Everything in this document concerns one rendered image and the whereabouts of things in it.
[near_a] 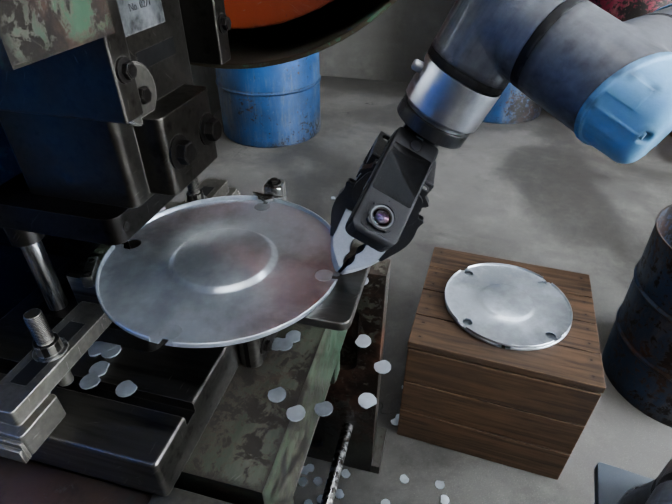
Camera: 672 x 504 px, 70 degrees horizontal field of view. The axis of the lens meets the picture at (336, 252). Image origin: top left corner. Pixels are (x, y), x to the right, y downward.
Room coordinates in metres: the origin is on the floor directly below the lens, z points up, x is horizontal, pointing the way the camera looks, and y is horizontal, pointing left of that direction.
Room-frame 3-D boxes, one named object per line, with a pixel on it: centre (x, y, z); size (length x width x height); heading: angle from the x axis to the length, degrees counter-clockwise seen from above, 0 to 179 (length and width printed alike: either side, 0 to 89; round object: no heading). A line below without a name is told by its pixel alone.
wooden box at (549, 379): (0.86, -0.41, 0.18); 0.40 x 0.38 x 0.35; 72
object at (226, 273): (0.47, 0.14, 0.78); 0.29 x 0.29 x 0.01
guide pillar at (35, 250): (0.44, 0.34, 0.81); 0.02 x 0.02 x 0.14
